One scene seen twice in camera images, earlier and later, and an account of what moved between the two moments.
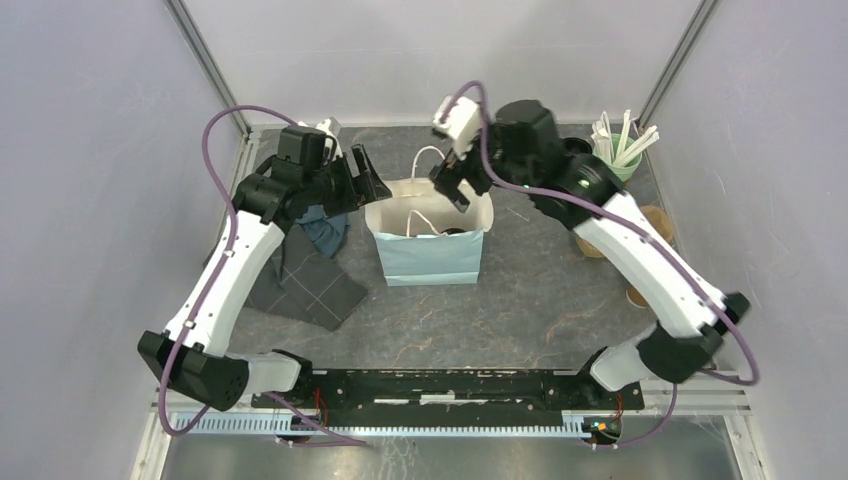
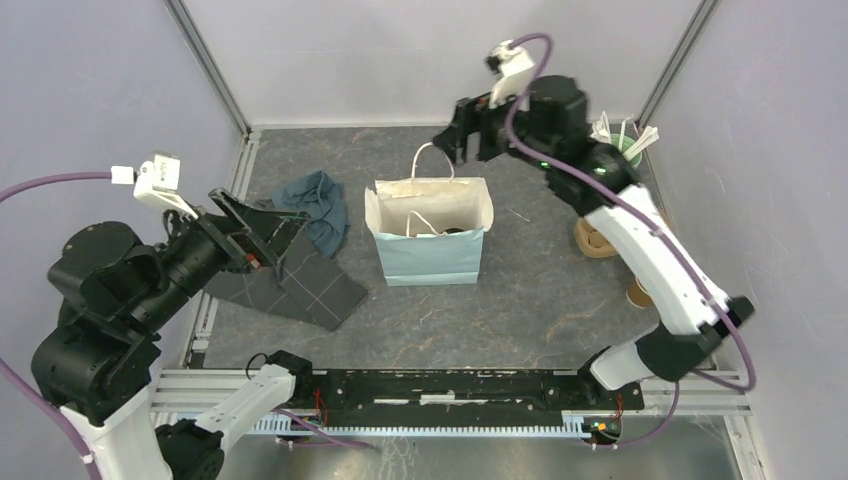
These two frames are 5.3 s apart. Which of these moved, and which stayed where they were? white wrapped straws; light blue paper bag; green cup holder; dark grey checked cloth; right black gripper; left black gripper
Moved: right black gripper; left black gripper
Stayed: dark grey checked cloth; white wrapped straws; green cup holder; light blue paper bag
